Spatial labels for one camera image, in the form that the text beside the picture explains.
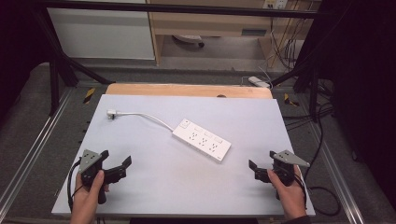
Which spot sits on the white cabinet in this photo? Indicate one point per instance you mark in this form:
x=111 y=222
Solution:
x=99 y=34

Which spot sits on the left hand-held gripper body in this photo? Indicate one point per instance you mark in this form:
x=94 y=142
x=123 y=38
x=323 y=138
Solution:
x=88 y=160

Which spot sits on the black metal frame bar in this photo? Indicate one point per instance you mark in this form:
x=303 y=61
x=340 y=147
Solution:
x=186 y=8

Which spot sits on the small white floor power strip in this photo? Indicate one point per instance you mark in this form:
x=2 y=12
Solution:
x=258 y=82

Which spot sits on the black metal stand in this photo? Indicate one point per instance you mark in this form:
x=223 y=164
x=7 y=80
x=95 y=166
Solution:
x=54 y=81
x=313 y=90

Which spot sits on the person's right hand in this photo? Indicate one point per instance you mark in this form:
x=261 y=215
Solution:
x=289 y=199

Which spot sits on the wooden table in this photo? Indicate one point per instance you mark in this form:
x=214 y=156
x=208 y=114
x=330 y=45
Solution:
x=186 y=90

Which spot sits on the aluminium rail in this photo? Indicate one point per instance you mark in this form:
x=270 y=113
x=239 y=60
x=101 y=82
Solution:
x=37 y=143
x=336 y=174

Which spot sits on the light grey table board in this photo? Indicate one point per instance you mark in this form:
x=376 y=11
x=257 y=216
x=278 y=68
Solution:
x=186 y=186

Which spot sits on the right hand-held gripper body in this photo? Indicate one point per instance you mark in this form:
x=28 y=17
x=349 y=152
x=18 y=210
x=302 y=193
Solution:
x=288 y=160

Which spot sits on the office chair base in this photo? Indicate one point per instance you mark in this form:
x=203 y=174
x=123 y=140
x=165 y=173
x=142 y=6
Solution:
x=190 y=39

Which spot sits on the yellow black tape strip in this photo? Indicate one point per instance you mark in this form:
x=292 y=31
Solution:
x=89 y=95
x=289 y=100

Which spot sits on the white plug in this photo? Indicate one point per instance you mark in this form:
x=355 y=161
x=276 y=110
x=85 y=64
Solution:
x=111 y=114

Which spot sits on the person's left hand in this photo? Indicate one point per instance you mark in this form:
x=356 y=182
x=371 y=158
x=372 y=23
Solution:
x=88 y=199

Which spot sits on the wooden desk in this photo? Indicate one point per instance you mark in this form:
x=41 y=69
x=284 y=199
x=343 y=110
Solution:
x=211 y=21

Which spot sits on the dark curtain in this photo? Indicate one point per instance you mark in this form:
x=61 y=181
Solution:
x=364 y=77
x=18 y=46

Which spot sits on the white wall socket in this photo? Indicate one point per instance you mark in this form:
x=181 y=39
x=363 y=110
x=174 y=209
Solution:
x=275 y=3

